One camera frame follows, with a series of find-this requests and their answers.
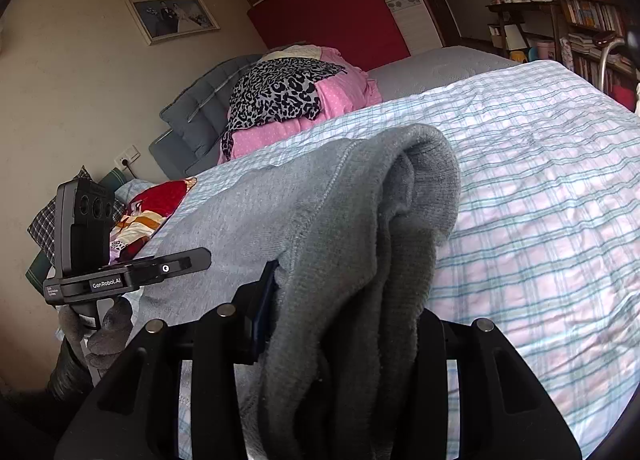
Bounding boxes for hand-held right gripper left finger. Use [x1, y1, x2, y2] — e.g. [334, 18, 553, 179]
[54, 260, 281, 460]

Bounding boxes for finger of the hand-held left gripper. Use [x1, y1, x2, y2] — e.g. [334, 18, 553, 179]
[147, 248, 211, 285]

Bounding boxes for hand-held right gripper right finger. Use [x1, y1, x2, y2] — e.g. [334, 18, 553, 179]
[400, 309, 583, 460]

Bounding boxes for grey pants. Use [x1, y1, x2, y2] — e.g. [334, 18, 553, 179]
[127, 124, 461, 460]

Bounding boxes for person's left forearm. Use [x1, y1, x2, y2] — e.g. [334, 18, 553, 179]
[47, 337, 103, 407]

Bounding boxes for person's left hand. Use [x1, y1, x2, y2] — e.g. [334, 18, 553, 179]
[59, 297, 135, 386]

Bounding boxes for black white plaid pillow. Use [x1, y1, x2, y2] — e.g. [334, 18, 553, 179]
[27, 166, 123, 265]

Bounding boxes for colourful printed quilt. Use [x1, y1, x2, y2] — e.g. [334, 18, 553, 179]
[107, 177, 198, 263]

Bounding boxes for grey bed headboard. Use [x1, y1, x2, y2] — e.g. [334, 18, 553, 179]
[149, 130, 221, 181]

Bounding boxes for grey quilted cushion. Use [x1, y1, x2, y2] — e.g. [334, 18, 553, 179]
[160, 54, 266, 161]

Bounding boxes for bed with plaid sheet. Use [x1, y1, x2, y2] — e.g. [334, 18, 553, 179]
[107, 60, 640, 460]

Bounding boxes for leopard print cloth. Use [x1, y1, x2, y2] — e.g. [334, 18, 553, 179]
[220, 58, 347, 163]

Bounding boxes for pink dotted quilt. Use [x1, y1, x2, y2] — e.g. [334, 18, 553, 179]
[217, 46, 383, 165]

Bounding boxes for cream cloth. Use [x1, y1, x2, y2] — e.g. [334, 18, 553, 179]
[260, 44, 321, 63]

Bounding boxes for red and white wardrobe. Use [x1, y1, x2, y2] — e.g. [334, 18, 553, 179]
[235, 0, 461, 73]

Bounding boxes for grey pillow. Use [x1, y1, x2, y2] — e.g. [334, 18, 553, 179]
[367, 46, 521, 95]

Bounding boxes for wooden shelf with bottles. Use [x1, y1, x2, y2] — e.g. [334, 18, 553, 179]
[485, 0, 561, 63]

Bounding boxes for wooden bookshelf with books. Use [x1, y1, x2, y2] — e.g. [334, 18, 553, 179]
[542, 0, 640, 110]

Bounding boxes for framed wall picture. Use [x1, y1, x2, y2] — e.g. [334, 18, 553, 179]
[126, 0, 221, 45]

